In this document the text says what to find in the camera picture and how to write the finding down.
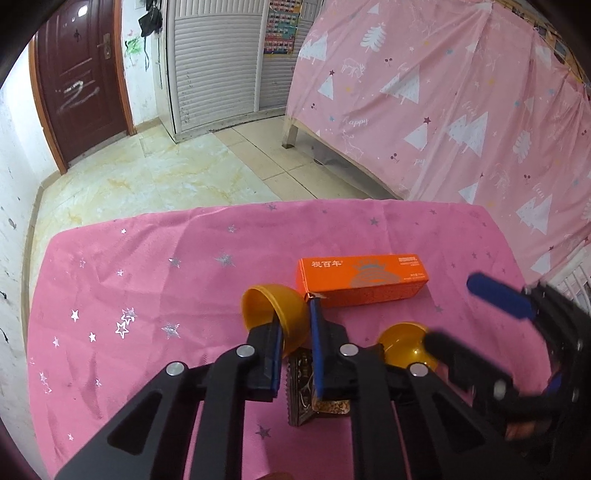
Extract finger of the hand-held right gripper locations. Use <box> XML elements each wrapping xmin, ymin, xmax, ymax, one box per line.
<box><xmin>422</xmin><ymin>329</ymin><xmax>514</xmax><ymax>403</ymax></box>
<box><xmin>466</xmin><ymin>272</ymin><xmax>539</xmax><ymax>322</ymax></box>

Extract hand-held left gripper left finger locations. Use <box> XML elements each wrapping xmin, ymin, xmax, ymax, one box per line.
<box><xmin>55</xmin><ymin>320</ymin><xmax>285</xmax><ymax>480</ymax></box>

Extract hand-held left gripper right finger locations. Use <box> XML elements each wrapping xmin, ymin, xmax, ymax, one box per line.
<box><xmin>309</xmin><ymin>298</ymin><xmax>505</xmax><ymax>480</ymax></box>

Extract yellow plastic capsule half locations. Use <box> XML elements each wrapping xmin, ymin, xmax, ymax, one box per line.
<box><xmin>241</xmin><ymin>285</ymin><xmax>308</xmax><ymax>359</ymax></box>
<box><xmin>378</xmin><ymin>322</ymin><xmax>442</xmax><ymax>370</ymax></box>

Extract brown foil wrapper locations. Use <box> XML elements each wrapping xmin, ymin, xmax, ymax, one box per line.
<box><xmin>286</xmin><ymin>348</ymin><xmax>354</xmax><ymax>428</ymax></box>

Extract orange cardboard box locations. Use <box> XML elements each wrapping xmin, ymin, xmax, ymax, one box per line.
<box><xmin>295</xmin><ymin>253</ymin><xmax>430</xmax><ymax>309</ymax></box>

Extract pink star-print tablecloth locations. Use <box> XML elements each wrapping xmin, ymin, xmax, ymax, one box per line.
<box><xmin>28</xmin><ymin>198</ymin><xmax>555</xmax><ymax>480</ymax></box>

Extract pink tree-print curtain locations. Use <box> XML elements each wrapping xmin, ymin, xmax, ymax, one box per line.
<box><xmin>284</xmin><ymin>0</ymin><xmax>591</xmax><ymax>296</ymax></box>

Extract white louvered wardrobe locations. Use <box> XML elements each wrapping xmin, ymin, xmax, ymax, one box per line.
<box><xmin>154</xmin><ymin>0</ymin><xmax>315</xmax><ymax>145</ymax></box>

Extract colourful chart poster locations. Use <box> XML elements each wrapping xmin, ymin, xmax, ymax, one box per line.
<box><xmin>263</xmin><ymin>0</ymin><xmax>304</xmax><ymax>57</ymax></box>

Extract dark red door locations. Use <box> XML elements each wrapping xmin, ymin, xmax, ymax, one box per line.
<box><xmin>28</xmin><ymin>0</ymin><xmax>137</xmax><ymax>174</ymax></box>

